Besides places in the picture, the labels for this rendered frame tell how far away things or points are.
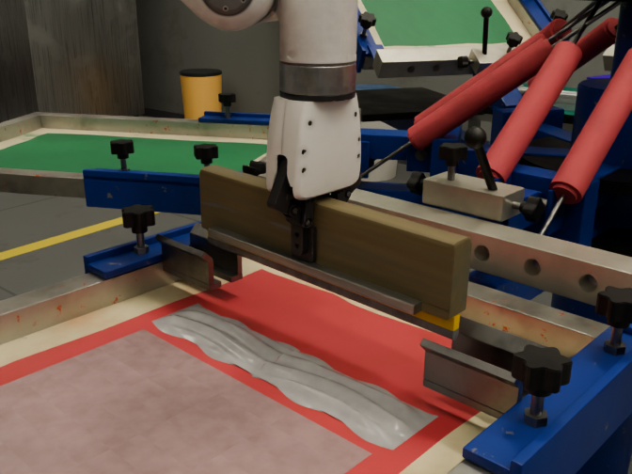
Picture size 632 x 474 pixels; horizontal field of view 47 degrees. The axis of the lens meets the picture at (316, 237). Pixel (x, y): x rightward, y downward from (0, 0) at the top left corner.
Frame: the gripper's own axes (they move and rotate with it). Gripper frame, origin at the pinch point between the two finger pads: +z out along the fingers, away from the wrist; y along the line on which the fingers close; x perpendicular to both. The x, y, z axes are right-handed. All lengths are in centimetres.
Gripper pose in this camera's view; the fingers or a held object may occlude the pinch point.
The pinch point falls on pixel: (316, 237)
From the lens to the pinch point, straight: 77.1
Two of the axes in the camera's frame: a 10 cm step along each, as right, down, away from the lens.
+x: 7.3, 2.4, -6.4
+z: -0.1, 9.4, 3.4
